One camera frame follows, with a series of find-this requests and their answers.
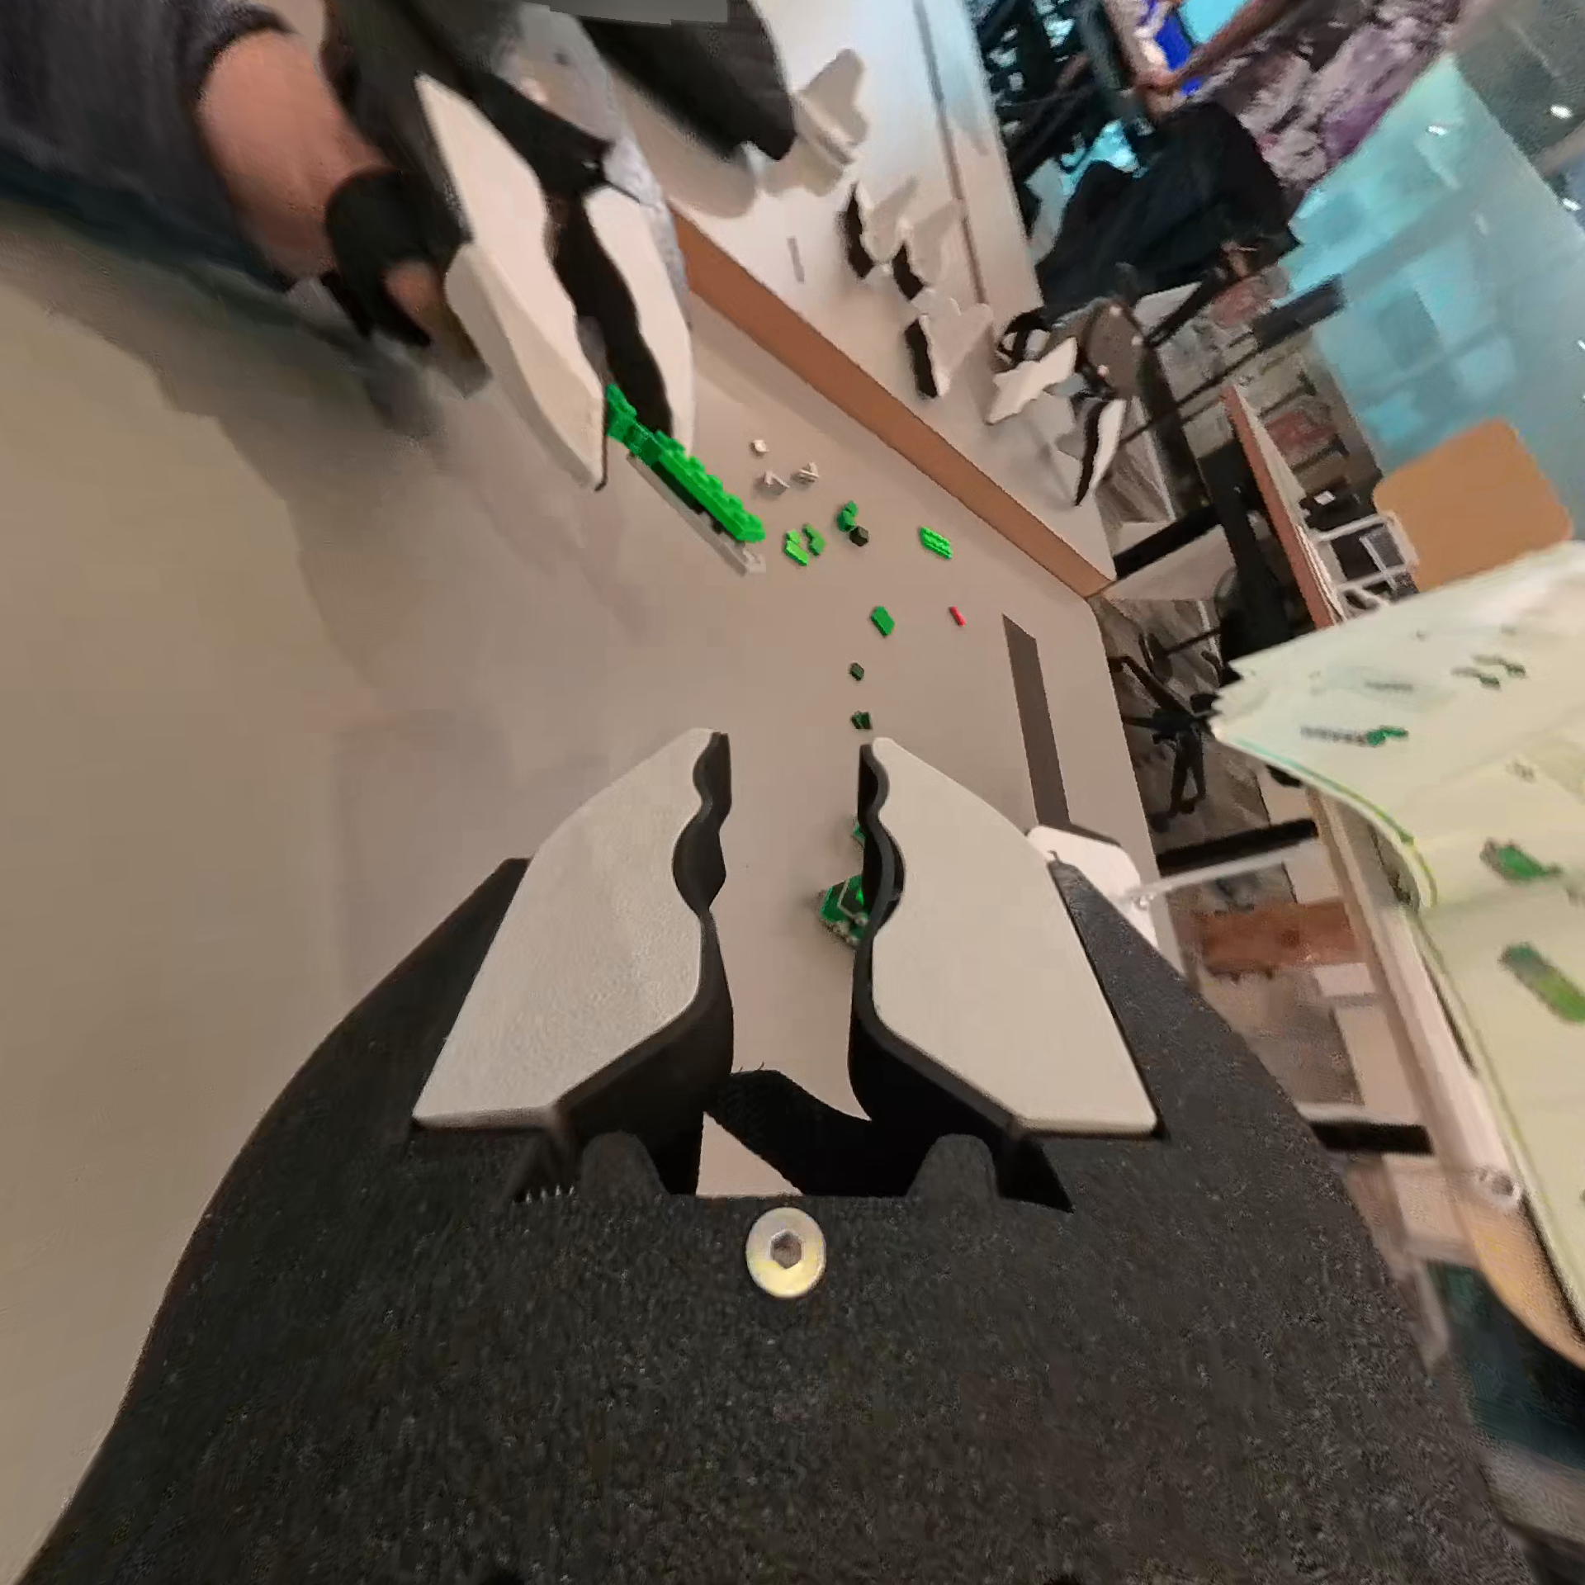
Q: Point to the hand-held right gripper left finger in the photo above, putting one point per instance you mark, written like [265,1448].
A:
[581,977]

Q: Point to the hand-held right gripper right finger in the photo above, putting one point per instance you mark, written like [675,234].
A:
[1002,977]

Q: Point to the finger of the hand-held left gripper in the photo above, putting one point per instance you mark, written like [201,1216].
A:
[520,284]
[655,322]

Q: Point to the grey and green brick assembly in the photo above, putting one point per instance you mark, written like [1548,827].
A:
[693,482]

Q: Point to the green printed brick piece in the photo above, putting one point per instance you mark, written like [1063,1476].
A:
[845,909]

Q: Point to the person's left forearm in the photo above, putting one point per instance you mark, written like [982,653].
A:
[86,110]

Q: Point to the grey desk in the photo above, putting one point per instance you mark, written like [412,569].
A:
[308,680]

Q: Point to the wooden side desk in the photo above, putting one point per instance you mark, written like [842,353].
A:
[1274,495]

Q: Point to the person's left hand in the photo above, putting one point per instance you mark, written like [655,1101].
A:
[272,148]

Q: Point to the scattered small green bricks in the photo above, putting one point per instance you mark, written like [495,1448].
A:
[881,619]

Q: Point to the black office chair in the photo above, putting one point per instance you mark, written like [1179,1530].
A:
[1150,222]

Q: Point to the instruction booklet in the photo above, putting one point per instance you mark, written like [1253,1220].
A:
[1423,718]

